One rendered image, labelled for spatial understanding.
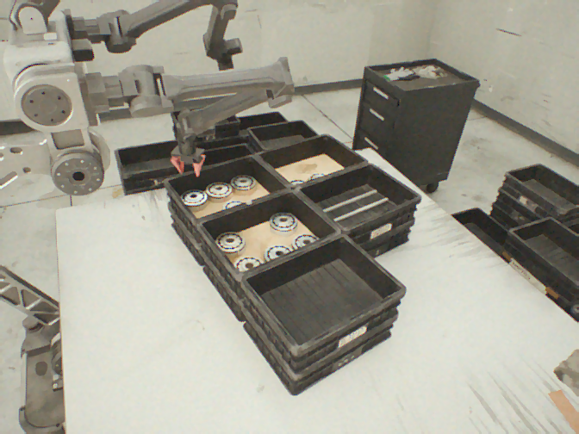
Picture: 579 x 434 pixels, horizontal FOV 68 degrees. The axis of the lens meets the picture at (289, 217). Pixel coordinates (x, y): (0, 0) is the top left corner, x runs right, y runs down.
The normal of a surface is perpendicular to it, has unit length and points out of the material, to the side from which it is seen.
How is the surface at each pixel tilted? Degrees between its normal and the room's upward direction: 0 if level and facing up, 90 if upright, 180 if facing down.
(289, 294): 0
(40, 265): 0
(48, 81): 90
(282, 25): 90
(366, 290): 0
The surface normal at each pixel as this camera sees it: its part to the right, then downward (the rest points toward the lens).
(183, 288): 0.05, -0.79
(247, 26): 0.41, 0.58
